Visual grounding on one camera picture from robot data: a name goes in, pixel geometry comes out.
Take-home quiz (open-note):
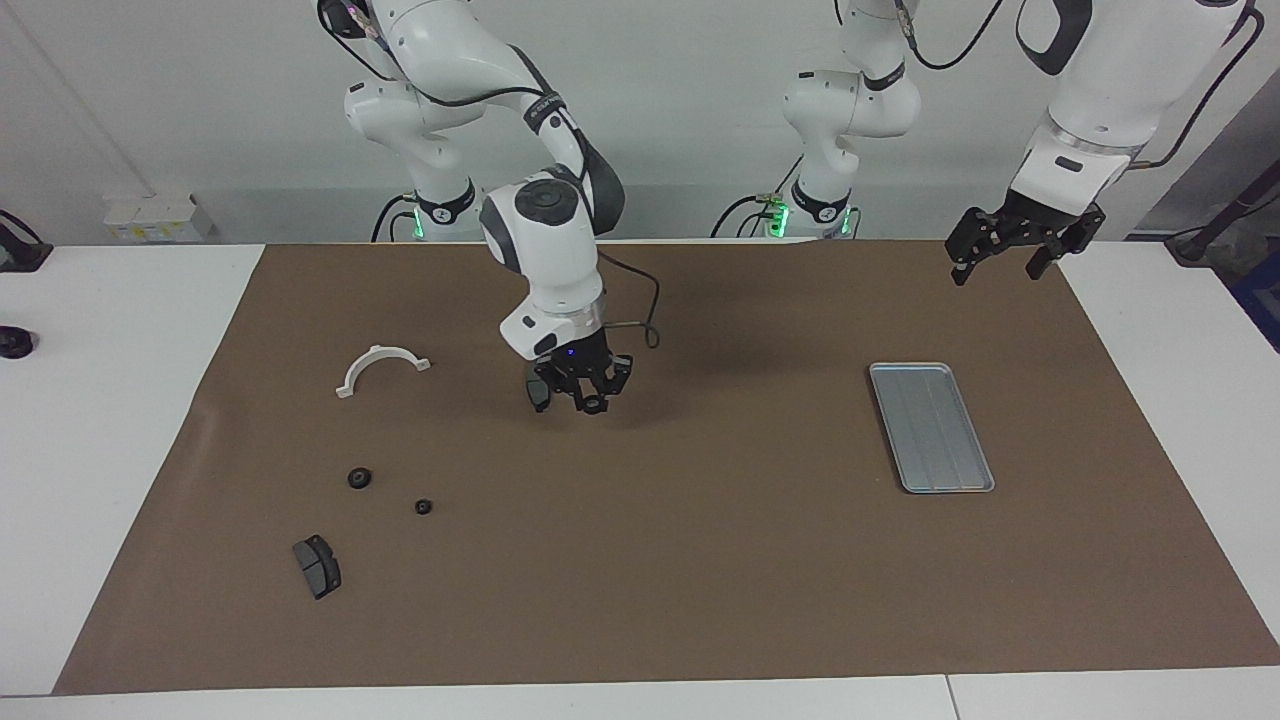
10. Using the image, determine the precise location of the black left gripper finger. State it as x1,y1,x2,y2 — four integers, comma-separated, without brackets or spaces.
1027,225,1091,281
945,208,1006,286

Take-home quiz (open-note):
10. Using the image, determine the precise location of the silver metal tray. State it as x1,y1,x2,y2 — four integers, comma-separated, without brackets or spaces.
868,362,996,495

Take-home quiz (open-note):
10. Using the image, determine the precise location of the black pole stand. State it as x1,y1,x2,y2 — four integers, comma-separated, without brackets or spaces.
1165,160,1280,266

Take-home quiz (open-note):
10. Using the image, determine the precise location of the brown table mat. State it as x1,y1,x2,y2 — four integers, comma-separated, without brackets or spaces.
52,240,1280,696

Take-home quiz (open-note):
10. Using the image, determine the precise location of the blue box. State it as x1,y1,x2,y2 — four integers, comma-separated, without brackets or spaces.
1235,250,1280,351

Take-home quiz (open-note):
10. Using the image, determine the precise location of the short dark brake pad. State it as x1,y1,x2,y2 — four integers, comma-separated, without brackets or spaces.
292,535,343,601

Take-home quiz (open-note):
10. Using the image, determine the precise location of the black clamp stand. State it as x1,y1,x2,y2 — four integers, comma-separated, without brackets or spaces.
0,210,53,273

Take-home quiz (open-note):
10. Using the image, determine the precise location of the black base cable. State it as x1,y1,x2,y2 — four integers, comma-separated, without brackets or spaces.
712,155,801,239
372,195,416,243

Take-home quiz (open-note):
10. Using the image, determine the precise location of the white curved plastic bracket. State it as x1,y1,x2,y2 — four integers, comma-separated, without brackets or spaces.
335,344,433,400

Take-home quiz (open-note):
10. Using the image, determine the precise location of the white wall socket box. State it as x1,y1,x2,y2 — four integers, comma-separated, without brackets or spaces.
103,193,214,244

